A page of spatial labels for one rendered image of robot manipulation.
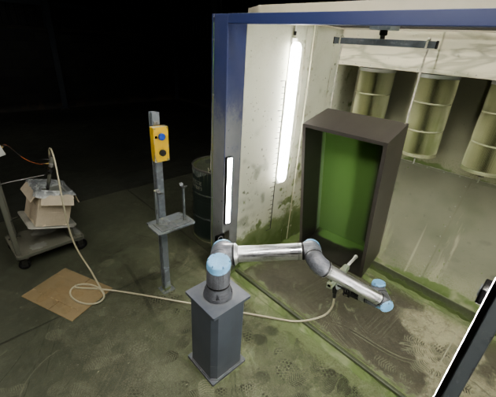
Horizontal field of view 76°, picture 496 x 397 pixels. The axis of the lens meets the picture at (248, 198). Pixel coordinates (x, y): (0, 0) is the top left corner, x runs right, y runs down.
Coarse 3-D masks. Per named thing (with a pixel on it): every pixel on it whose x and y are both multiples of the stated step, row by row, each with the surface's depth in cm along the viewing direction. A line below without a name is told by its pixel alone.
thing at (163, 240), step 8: (152, 112) 222; (152, 120) 223; (160, 168) 241; (160, 176) 244; (160, 184) 247; (160, 200) 252; (160, 208) 255; (160, 216) 258; (160, 240) 271; (160, 248) 275; (160, 256) 279; (168, 264) 284; (168, 272) 287; (168, 280) 291; (168, 288) 295
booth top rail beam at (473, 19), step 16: (240, 16) 203; (256, 16) 194; (272, 16) 185; (288, 16) 178; (304, 16) 171; (320, 16) 164; (336, 16) 158; (352, 16) 152; (368, 16) 147; (384, 16) 142; (400, 16) 137; (416, 16) 133; (432, 16) 129; (448, 16) 125; (464, 16) 122; (480, 16) 118
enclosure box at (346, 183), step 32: (320, 128) 214; (352, 128) 208; (384, 128) 204; (320, 160) 263; (352, 160) 250; (384, 160) 194; (320, 192) 286; (352, 192) 265; (384, 192) 220; (320, 224) 308; (352, 224) 282; (384, 224) 256; (352, 256) 276
